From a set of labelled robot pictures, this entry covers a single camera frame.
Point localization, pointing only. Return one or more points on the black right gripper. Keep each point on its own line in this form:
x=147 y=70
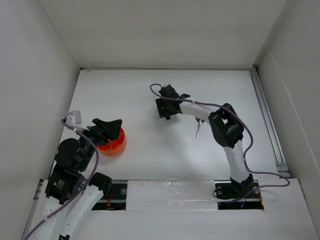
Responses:
x=161 y=103

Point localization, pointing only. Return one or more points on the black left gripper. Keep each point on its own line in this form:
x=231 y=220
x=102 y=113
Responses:
x=112 y=128

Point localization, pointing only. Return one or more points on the black handled scissors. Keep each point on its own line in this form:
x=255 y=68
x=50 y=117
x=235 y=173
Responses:
x=199 y=124

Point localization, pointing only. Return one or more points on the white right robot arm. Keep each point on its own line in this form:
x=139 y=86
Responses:
x=225 y=125

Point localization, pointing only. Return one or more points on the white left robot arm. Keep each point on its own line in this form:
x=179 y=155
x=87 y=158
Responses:
x=74 y=185

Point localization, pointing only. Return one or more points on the orange round divided container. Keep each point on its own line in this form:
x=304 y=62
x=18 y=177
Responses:
x=115 y=147

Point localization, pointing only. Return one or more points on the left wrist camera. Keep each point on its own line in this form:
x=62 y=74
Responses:
x=73 y=121

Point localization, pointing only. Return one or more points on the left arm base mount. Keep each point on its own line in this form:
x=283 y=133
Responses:
x=116 y=200

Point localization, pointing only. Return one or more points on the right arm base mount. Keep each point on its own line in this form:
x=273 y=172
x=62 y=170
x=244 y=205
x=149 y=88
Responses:
x=228 y=199

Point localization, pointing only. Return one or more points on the aluminium rail right side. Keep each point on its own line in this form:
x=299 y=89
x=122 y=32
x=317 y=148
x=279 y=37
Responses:
x=266 y=114

